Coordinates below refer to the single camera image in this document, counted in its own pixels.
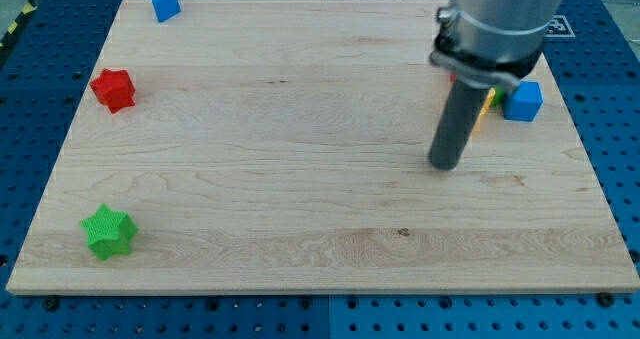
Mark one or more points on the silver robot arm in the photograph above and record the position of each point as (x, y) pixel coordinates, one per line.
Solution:
(492, 42)

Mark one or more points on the red star block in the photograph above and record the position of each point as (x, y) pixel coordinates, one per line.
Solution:
(114, 89)

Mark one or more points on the green star block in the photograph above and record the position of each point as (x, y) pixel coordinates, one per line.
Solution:
(109, 233)

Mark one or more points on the light wooden board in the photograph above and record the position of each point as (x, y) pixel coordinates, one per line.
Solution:
(280, 147)

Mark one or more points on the dark grey cylindrical pointer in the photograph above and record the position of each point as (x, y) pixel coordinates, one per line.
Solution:
(460, 114)

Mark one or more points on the yellow block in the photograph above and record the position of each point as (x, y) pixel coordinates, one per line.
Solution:
(484, 109)

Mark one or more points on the small green block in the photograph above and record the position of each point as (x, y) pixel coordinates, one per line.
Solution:
(498, 96)

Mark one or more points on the blue cube block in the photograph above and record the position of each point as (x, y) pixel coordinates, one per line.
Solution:
(524, 104)

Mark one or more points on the blue triangular block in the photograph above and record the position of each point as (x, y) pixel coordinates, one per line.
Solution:
(166, 9)

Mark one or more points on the white fiducial marker tag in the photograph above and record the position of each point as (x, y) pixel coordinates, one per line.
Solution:
(559, 27)

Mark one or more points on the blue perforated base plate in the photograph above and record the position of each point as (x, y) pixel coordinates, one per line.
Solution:
(41, 84)

